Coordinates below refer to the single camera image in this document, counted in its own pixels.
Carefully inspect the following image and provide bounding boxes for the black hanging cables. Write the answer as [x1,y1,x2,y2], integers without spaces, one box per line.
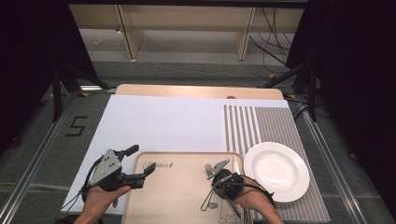
[248,7,301,68]

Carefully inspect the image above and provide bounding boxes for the black cables beside table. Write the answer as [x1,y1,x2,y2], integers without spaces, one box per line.
[290,98,310,120]

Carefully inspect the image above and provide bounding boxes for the person's right hand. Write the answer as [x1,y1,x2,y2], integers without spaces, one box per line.
[233,178,276,213]

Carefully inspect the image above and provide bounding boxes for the right hand-held gripper thin wire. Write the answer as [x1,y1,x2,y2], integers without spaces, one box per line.
[200,183,219,213]

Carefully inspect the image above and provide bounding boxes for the aluminium floor rail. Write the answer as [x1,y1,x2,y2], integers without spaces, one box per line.
[0,92,78,224]
[302,108,369,224]

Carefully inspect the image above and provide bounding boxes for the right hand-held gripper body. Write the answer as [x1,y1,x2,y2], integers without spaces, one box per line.
[207,159,246,201]

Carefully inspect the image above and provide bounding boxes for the beige wooden shelf unit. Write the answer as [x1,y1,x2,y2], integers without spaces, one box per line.
[68,3,305,62]

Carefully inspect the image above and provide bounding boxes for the black curtain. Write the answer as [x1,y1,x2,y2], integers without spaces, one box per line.
[0,0,99,153]
[285,0,396,218]

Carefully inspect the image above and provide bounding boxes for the white round plate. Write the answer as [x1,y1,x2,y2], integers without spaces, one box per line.
[243,141,311,203]

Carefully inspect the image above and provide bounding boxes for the black metal stand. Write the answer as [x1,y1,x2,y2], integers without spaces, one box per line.
[50,63,117,123]
[257,59,318,123]

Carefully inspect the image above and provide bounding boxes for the grey striped placemat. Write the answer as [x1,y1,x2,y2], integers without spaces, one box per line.
[223,105,332,224]

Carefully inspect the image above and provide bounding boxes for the white table cover board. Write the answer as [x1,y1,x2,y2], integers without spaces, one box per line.
[60,94,291,217]

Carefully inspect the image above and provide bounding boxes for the person's left hand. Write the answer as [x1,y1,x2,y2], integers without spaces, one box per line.
[83,185,132,219]

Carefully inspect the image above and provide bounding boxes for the right hand-held gripper black cable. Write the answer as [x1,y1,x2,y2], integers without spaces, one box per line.
[242,175,276,209]

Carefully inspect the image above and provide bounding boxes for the beige tray with rabbit print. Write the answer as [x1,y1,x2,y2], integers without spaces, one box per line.
[120,151,254,224]

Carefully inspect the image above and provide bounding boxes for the white floor cable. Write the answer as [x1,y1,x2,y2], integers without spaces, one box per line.
[136,38,295,87]

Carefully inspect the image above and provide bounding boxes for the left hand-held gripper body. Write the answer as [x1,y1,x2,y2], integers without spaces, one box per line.
[89,148,147,191]

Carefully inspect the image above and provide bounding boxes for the left hand-held gripper cable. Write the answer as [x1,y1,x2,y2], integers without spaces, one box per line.
[61,155,106,214]

